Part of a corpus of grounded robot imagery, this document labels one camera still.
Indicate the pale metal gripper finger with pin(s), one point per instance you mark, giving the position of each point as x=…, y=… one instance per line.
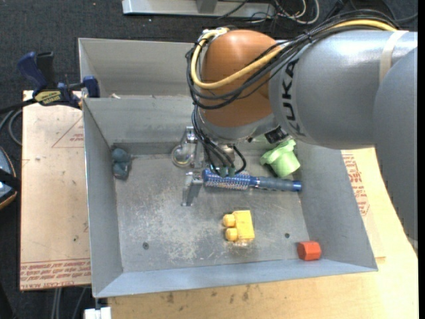
x=191, y=135
x=191, y=186

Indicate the blue bristle brush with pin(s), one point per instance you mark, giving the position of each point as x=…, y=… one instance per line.
x=239, y=180

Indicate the grey metal bin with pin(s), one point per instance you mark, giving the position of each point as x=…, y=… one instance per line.
x=166, y=218

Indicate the light green plastic cup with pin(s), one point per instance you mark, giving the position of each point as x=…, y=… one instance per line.
x=282, y=161

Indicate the yellow toy building block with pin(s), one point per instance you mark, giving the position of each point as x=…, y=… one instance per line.
x=244, y=226

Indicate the dark grey-blue toy figure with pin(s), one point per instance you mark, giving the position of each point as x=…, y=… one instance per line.
x=120, y=163

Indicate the red-orange hexagonal block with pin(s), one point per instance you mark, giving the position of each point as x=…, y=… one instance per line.
x=308, y=250

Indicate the brown cardboard board, red print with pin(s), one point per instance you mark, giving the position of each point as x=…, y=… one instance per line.
x=53, y=191

